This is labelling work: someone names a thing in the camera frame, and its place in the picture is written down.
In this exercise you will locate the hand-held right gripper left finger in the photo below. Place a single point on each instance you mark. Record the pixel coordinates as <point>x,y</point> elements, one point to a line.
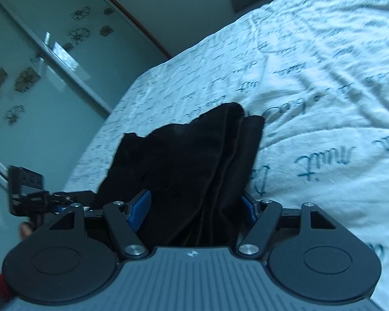
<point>139,209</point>

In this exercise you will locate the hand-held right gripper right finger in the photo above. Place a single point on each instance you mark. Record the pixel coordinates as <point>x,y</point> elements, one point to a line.
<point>250,209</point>

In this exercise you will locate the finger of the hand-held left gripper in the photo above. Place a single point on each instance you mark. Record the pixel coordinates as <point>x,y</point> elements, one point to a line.
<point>74,197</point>

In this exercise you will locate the black pants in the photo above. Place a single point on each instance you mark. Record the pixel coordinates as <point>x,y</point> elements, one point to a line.
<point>194,168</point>

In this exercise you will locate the person's left hand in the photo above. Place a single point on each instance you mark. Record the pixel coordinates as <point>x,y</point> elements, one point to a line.
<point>26,230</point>

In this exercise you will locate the glass wardrobe with flower decals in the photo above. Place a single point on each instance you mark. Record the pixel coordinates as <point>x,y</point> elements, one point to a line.
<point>68,87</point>

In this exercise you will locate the white script-printed bedsheet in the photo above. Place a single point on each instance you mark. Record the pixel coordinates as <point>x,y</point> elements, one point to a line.
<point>311,87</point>

